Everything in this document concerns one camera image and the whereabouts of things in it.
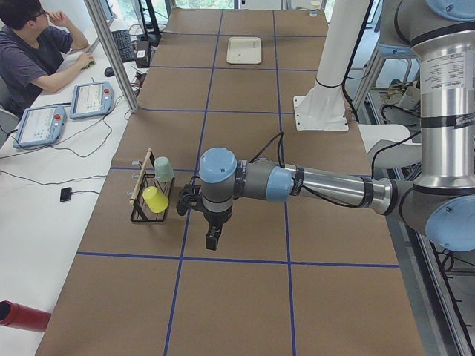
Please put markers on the cream tray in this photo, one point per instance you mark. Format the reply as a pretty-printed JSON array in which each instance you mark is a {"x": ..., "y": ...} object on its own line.
[{"x": 244, "y": 51}]

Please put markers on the near teach pendant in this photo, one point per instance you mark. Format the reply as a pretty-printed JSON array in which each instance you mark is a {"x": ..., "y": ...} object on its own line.
[{"x": 40, "y": 126}]

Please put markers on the aluminium frame post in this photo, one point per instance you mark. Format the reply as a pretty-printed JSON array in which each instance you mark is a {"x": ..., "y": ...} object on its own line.
[{"x": 103, "y": 31}]

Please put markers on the black computer mouse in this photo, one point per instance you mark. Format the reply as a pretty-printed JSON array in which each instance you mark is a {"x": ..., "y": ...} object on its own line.
[{"x": 109, "y": 72}]

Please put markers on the black wire cup rack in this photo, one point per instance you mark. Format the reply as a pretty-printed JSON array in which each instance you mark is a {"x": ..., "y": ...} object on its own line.
[{"x": 141, "y": 214}]

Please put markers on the yellow cup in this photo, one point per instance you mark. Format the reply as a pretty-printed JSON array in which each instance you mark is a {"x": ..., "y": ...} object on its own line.
[{"x": 155, "y": 199}]

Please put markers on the white chair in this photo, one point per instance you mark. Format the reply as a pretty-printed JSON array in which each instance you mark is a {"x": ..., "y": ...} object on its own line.
[{"x": 390, "y": 146}]

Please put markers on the small black puck device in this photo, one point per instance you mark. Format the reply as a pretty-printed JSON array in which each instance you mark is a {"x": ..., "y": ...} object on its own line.
[{"x": 65, "y": 194}]

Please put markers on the seated person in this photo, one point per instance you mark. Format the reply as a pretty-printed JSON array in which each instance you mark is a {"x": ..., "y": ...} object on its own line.
[{"x": 33, "y": 43}]

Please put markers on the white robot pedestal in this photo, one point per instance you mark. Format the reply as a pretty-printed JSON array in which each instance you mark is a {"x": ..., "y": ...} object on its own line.
[{"x": 323, "y": 107}]

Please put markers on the black keyboard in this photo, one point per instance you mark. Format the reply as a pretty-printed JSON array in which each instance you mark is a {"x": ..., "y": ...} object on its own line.
[{"x": 124, "y": 45}]

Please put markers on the teach pendant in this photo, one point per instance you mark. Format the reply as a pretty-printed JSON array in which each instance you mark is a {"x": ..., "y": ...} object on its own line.
[
  {"x": 93, "y": 99},
  {"x": 40, "y": 126}
]

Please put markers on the red bottle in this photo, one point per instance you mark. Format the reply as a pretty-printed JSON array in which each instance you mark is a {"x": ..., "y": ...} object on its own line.
[{"x": 22, "y": 317}]

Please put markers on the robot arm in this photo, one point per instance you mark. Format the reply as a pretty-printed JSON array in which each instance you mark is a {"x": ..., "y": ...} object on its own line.
[{"x": 439, "y": 203}]

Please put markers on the green cup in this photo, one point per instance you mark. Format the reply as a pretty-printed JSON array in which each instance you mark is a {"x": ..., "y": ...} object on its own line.
[{"x": 163, "y": 169}]

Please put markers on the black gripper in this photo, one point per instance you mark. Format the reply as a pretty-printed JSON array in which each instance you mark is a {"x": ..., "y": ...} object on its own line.
[{"x": 216, "y": 218}]

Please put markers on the far teach pendant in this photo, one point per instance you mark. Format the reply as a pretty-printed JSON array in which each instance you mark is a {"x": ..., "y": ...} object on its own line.
[{"x": 93, "y": 99}]

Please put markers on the black monitor stand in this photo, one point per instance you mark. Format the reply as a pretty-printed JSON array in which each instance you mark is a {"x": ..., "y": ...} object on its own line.
[{"x": 152, "y": 31}]

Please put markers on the black mini computer box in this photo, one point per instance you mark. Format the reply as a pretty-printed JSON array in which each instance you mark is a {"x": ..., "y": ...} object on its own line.
[{"x": 143, "y": 54}]

